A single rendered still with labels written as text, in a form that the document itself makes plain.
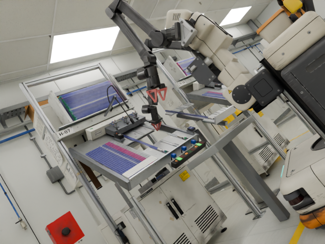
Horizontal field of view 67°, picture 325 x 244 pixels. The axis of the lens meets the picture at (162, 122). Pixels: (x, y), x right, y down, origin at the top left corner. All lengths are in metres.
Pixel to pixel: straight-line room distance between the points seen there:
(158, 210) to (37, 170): 2.02
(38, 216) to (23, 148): 0.88
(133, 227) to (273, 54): 1.31
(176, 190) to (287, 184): 0.93
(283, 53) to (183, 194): 1.25
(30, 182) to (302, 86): 3.04
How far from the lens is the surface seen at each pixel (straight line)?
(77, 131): 2.07
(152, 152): 1.72
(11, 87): 4.09
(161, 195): 1.89
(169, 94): 3.01
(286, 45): 1.21
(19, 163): 3.52
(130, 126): 2.07
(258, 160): 2.70
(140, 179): 1.53
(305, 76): 1.21
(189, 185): 2.04
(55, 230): 1.47
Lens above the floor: 0.63
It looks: 10 degrees up
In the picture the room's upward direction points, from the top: 37 degrees counter-clockwise
